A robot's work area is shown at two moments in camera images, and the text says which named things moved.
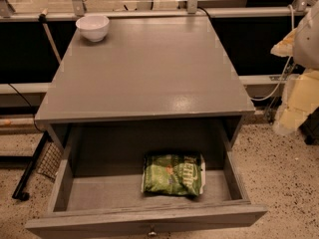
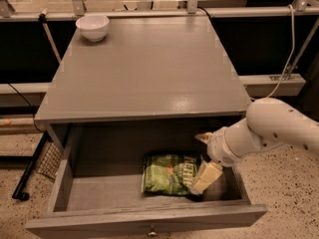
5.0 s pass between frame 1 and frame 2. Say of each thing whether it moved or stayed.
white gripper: moved
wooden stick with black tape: stayed
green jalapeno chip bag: stayed
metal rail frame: stayed
